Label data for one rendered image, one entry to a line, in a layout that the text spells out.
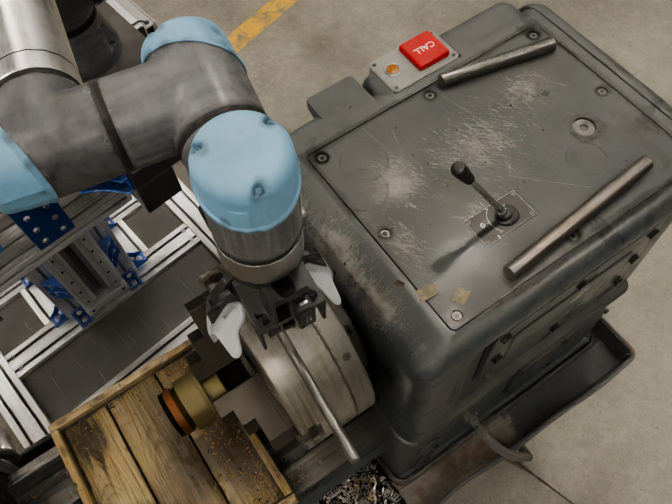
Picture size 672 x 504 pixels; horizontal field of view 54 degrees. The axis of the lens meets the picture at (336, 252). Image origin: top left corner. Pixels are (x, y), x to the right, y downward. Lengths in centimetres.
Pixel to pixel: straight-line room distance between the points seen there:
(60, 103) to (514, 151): 69
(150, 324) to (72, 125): 162
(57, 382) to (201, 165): 173
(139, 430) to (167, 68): 86
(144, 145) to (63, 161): 6
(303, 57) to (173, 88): 241
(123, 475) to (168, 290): 97
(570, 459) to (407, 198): 137
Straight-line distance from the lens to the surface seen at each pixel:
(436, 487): 155
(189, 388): 102
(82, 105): 53
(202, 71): 53
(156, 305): 213
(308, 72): 287
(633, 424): 228
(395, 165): 100
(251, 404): 101
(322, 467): 123
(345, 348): 93
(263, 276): 56
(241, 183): 44
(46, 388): 215
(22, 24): 63
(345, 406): 98
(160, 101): 52
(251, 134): 46
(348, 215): 95
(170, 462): 125
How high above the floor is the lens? 207
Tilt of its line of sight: 61 degrees down
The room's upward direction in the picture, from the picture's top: 5 degrees counter-clockwise
